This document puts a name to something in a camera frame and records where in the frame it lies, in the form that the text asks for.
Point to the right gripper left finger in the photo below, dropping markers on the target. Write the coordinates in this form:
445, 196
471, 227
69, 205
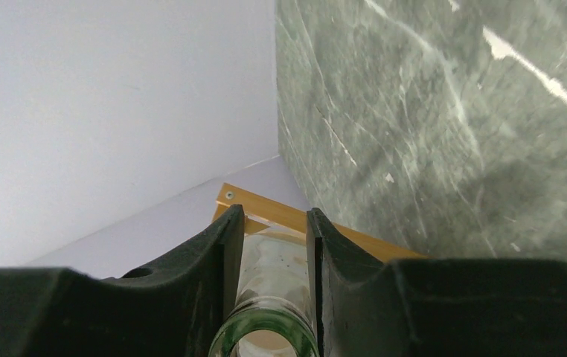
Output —
170, 306

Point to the wooden wine rack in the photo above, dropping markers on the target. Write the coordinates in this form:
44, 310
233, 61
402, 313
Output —
261, 213

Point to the clear glass bottle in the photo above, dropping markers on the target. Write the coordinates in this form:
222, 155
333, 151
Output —
273, 312

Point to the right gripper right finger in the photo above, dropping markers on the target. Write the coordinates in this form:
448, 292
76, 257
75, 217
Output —
432, 307

